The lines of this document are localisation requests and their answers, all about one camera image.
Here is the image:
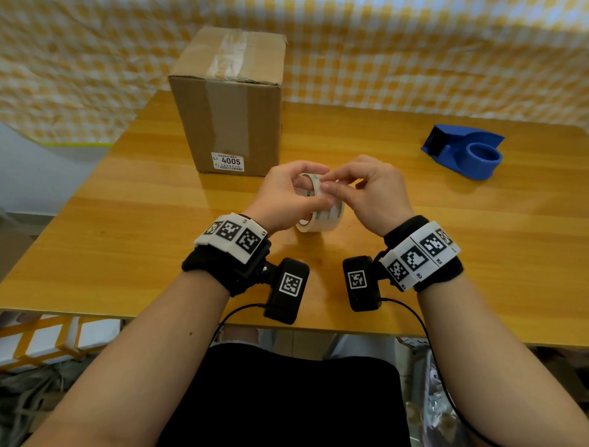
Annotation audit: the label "person's right hand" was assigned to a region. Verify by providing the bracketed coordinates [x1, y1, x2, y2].
[320, 154, 416, 238]

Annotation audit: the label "person's black shorts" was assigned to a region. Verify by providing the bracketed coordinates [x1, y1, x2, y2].
[156, 343, 413, 447]

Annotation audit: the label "person's left hand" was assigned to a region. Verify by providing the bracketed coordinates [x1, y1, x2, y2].
[242, 160, 337, 236]

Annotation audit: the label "clear tape roll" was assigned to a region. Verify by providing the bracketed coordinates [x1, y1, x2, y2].
[294, 173, 346, 233]

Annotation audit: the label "black camera cable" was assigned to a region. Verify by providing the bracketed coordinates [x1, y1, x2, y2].
[379, 297, 502, 447]
[209, 302, 268, 346]

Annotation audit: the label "person's left forearm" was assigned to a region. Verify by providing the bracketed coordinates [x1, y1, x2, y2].
[23, 270, 231, 447]

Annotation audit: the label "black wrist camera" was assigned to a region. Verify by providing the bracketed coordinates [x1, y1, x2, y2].
[263, 257, 310, 325]
[342, 255, 383, 313]

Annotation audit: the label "brown cardboard box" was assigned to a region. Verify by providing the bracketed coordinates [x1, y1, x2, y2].
[167, 25, 288, 177]

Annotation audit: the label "trash bin with black bag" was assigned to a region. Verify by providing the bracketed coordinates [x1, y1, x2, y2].
[398, 338, 466, 447]

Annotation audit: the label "grey cable bundle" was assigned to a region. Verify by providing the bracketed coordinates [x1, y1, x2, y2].
[0, 361, 93, 447]

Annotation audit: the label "clear tape strip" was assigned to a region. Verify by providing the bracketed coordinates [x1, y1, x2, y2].
[204, 29, 252, 157]

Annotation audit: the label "person's right forearm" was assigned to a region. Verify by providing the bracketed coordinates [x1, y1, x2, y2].
[416, 274, 589, 447]

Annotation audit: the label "blue tape dispenser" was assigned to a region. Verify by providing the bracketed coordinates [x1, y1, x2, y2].
[421, 123, 506, 181]

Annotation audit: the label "black marker wristband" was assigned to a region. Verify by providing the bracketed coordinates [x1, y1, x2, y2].
[182, 212, 272, 298]
[379, 215, 464, 293]

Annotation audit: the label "yellow checkered cloth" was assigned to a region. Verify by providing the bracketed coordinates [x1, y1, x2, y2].
[0, 0, 589, 146]

